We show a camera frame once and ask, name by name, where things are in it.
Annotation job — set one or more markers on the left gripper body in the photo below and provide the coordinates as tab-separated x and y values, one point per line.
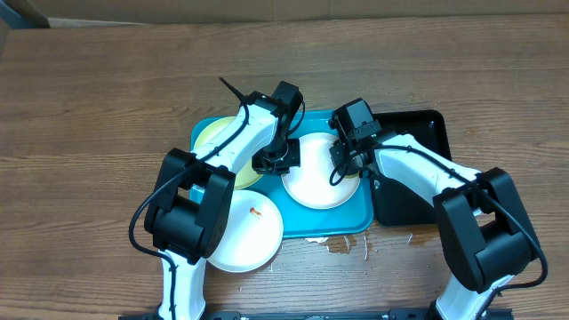
280	157

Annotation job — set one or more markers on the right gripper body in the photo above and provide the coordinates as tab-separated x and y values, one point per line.
349	165

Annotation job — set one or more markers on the white plate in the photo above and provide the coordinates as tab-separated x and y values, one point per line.
253	234
309	184

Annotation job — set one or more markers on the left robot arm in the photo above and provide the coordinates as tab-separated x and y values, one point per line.
188	209

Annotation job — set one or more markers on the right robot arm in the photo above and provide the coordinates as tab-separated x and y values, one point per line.
485	231

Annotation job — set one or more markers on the teal plastic tray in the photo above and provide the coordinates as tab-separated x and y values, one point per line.
351	217

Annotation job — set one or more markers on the black rectangular water tray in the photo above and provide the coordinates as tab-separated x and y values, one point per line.
395	205

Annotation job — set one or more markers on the light green plate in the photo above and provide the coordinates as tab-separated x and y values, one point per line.
247	176

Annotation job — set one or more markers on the white plate front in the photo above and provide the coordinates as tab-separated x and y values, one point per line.
253	234

